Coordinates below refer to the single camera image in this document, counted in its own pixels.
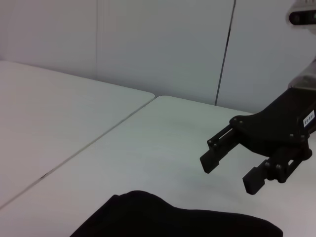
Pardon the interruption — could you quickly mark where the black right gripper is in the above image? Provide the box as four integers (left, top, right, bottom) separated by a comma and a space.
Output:
199, 86, 316, 196

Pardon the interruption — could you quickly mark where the black shirt with white print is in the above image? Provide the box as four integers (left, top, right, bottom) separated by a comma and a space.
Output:
70, 190, 284, 237

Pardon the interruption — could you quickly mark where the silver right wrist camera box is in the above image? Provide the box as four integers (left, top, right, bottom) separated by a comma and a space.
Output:
285, 0, 316, 30

